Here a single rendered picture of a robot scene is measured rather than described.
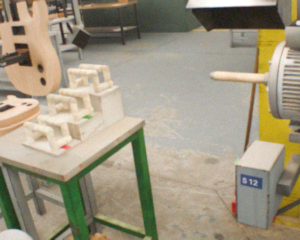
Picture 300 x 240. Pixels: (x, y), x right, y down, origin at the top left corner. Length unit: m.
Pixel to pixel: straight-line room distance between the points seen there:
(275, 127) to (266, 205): 1.31
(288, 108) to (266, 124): 1.17
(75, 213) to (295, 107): 0.96
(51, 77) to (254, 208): 0.92
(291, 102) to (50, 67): 0.91
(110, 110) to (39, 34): 0.54
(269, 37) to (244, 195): 1.27
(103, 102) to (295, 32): 0.98
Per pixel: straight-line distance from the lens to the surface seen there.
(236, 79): 1.32
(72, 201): 1.58
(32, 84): 1.67
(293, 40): 1.16
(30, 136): 1.80
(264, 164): 1.04
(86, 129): 1.74
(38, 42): 1.55
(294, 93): 1.17
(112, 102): 1.84
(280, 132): 2.36
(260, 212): 1.10
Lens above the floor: 1.65
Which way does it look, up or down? 23 degrees down
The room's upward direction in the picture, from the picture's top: 8 degrees counter-clockwise
